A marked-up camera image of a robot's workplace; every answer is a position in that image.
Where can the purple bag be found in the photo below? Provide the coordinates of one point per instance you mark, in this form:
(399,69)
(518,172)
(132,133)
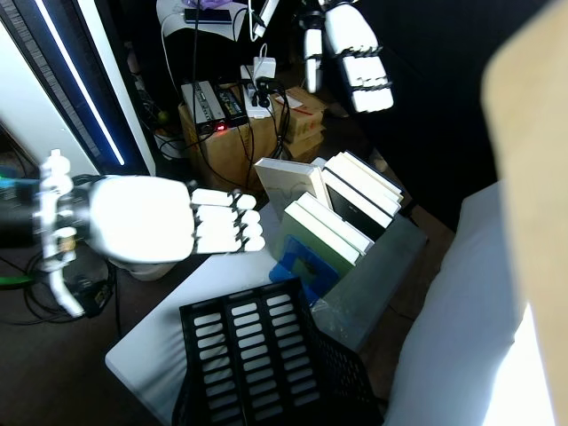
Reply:
(213,3)

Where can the white charger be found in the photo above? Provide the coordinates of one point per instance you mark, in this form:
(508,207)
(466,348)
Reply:
(265,65)

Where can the beige board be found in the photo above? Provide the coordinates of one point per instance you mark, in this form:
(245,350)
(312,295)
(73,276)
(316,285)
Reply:
(532,133)

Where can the black device with green label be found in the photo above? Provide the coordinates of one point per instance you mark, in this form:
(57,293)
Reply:
(231,106)

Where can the cream spine book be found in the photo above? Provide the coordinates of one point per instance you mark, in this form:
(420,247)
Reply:
(369,179)

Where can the black Century book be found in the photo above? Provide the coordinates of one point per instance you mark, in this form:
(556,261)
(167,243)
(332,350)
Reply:
(373,172)

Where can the small plain cardboard box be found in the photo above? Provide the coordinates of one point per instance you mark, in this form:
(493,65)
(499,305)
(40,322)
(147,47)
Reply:
(306,151)

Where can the large white panel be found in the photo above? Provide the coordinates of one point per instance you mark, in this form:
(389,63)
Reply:
(466,310)

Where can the white tower with light strip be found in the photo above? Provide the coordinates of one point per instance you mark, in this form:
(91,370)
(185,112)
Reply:
(31,89)

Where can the beige book with gold line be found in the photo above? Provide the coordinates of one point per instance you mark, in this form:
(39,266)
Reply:
(284,186)

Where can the silver power supply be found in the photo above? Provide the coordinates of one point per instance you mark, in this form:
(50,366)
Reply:
(199,106)

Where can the small green ball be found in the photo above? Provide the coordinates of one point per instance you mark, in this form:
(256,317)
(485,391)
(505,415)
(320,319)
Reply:
(164,118)

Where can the white round side table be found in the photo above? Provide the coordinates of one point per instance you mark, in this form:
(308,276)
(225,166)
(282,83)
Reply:
(168,18)

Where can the clear plastic wrap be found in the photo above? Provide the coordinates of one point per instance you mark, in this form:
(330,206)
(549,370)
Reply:
(330,317)

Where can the pale green book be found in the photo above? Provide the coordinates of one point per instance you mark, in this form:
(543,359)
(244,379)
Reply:
(310,235)

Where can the large cardboard box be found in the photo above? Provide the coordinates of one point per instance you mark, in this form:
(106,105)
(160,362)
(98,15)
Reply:
(226,160)

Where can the white power strip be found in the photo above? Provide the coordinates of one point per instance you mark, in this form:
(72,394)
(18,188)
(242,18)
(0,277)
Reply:
(259,108)

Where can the small printed cardboard box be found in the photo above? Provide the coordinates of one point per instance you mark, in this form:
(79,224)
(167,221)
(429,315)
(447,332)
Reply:
(306,120)

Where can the dark tablet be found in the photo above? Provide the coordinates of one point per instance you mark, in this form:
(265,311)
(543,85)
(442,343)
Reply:
(208,16)

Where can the white K book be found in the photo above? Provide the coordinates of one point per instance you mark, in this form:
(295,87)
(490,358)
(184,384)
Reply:
(364,191)

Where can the blue bookend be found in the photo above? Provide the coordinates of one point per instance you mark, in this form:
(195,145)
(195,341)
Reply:
(288,255)

